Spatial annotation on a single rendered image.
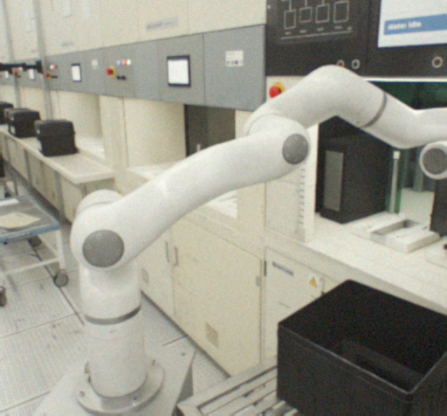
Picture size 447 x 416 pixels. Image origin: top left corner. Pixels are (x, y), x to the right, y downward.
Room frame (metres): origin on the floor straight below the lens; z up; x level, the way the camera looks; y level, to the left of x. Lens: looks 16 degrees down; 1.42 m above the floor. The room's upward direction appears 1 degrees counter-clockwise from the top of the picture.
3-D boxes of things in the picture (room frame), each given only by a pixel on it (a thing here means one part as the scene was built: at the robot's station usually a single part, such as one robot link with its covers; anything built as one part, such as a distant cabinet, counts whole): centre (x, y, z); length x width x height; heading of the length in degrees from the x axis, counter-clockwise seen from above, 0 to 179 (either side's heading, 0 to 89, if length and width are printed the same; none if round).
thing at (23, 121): (4.35, 2.01, 0.93); 0.30 x 0.28 x 0.26; 37
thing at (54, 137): (3.37, 1.33, 0.93); 0.30 x 0.28 x 0.26; 31
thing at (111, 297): (0.82, 0.25, 1.07); 0.19 x 0.12 x 0.24; 14
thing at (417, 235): (1.34, -0.58, 0.89); 0.22 x 0.21 x 0.04; 124
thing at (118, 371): (0.79, 0.24, 0.85); 0.19 x 0.19 x 0.18
